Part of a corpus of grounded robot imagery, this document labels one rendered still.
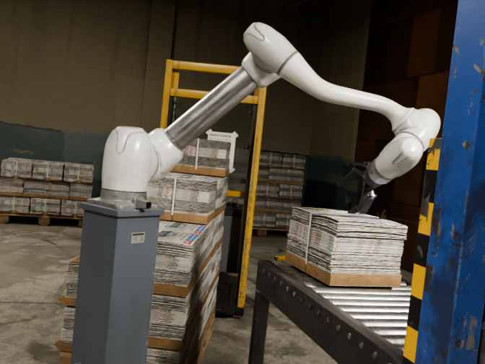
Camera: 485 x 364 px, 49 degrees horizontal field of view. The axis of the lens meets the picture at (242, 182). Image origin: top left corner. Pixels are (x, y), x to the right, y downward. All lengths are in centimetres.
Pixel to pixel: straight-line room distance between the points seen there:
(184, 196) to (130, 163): 104
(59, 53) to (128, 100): 131
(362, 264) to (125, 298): 82
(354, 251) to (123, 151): 85
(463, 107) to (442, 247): 20
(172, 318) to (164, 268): 21
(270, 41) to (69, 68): 766
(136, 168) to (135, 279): 38
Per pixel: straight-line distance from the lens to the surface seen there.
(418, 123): 182
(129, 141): 180
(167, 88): 397
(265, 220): 805
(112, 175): 181
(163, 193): 281
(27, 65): 934
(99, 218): 184
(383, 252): 194
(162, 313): 231
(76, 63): 930
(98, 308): 187
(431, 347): 85
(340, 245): 185
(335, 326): 155
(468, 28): 84
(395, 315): 167
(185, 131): 196
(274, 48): 176
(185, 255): 223
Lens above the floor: 122
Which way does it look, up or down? 3 degrees down
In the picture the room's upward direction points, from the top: 6 degrees clockwise
